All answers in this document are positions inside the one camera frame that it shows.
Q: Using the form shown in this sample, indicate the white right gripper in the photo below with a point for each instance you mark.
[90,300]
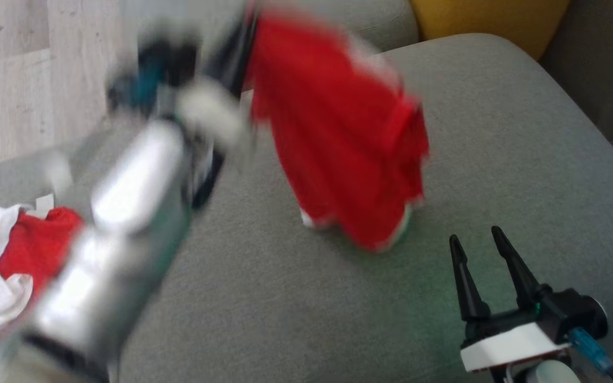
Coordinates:
[508,343]

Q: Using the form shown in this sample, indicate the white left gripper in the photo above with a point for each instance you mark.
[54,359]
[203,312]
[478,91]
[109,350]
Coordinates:
[213,111]

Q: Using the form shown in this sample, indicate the red shirt with white sleeves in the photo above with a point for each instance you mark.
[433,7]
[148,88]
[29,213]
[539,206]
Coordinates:
[338,133]

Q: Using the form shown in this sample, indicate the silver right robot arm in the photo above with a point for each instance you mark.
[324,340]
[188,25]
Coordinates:
[551,373]

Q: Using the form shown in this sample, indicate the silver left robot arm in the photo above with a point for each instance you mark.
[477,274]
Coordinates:
[125,191]

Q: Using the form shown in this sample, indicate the red and white garment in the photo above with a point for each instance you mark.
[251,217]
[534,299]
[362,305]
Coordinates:
[35,239]

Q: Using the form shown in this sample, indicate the grey fabric sofa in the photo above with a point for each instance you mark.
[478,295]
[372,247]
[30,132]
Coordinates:
[312,308]

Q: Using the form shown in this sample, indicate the yellow cushion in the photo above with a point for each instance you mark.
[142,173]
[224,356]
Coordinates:
[487,21]

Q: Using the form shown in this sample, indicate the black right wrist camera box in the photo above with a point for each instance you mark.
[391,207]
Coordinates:
[578,314]

